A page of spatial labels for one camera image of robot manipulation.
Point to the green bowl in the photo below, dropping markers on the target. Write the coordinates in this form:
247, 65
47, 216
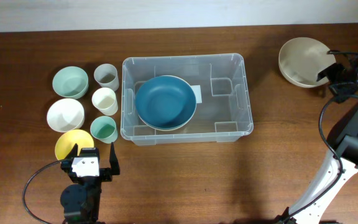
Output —
71, 82

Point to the white bowl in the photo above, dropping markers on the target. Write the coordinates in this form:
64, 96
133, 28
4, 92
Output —
65, 115

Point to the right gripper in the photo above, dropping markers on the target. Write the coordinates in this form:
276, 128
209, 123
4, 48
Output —
329, 72

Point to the grey cup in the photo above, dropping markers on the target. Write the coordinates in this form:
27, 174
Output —
107, 76

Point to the green cup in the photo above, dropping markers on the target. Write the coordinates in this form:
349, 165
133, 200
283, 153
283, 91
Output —
104, 129

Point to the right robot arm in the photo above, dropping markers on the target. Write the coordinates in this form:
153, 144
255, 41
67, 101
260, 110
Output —
340, 162

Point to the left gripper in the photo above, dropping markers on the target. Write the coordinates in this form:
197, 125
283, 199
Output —
106, 173

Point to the clear plastic storage container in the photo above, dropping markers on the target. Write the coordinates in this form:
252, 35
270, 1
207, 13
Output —
224, 114

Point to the blue bowl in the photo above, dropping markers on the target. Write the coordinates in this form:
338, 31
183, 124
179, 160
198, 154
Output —
166, 102

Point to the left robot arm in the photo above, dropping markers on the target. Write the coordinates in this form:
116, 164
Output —
81, 199

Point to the cream cup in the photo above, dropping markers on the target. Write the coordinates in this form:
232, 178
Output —
105, 100

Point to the yellow bowl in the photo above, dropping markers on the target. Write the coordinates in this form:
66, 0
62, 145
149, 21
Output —
67, 141

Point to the beige bowl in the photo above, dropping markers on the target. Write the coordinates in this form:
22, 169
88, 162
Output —
301, 59
166, 128

